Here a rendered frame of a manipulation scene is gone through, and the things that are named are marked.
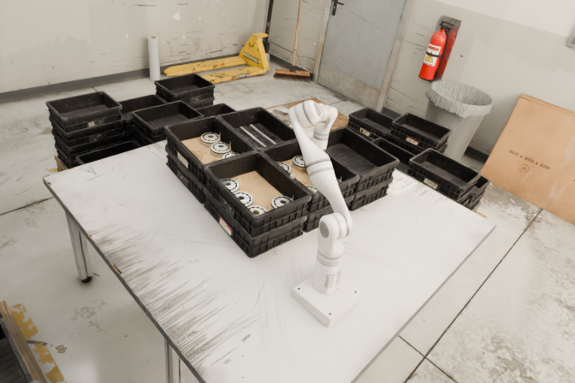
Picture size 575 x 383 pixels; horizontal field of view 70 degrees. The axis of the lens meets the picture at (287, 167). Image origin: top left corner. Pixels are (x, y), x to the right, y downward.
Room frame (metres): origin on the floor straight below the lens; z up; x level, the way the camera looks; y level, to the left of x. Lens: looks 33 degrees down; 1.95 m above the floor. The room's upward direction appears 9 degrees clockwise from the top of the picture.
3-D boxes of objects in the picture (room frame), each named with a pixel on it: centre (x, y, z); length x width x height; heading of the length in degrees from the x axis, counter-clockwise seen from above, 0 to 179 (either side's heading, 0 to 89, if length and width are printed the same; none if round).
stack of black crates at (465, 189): (2.41, -1.05, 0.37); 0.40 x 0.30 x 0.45; 50
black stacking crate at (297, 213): (1.42, 0.12, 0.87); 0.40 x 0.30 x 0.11; 44
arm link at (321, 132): (1.65, -0.14, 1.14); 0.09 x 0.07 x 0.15; 72
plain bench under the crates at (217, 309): (1.60, 0.01, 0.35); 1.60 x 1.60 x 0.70; 50
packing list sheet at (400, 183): (2.00, -0.56, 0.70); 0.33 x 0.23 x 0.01; 50
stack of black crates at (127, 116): (2.77, 1.19, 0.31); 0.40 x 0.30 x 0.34; 140
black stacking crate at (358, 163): (1.84, -0.31, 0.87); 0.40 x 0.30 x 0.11; 44
